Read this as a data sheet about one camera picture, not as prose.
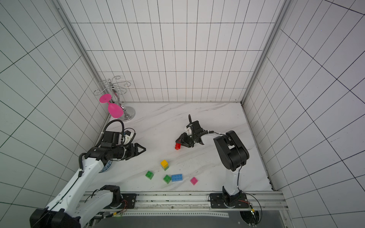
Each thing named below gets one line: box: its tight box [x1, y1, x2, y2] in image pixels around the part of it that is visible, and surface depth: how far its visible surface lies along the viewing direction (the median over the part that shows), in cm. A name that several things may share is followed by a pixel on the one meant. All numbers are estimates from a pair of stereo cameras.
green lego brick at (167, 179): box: [163, 174, 172, 185], surface depth 79 cm
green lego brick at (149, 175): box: [144, 170, 154, 181], surface depth 80 cm
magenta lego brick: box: [190, 176, 199, 186], surface depth 80 cm
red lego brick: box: [174, 142, 182, 151], surface depth 92 cm
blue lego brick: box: [171, 173, 183, 182], surface depth 81 cm
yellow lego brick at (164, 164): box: [160, 159, 169, 169], surface depth 81 cm
